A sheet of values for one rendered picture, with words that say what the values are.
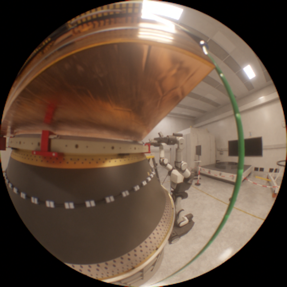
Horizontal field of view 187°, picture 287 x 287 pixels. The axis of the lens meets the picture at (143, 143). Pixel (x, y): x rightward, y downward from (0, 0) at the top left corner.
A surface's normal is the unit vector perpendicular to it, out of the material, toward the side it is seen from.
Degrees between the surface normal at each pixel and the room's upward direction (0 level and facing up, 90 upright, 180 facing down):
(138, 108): 180
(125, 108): 180
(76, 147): 90
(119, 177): 62
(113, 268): 43
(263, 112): 90
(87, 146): 90
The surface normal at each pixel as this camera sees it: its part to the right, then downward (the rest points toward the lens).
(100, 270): 0.43, -0.76
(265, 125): -0.99, -0.02
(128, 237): 0.67, -0.50
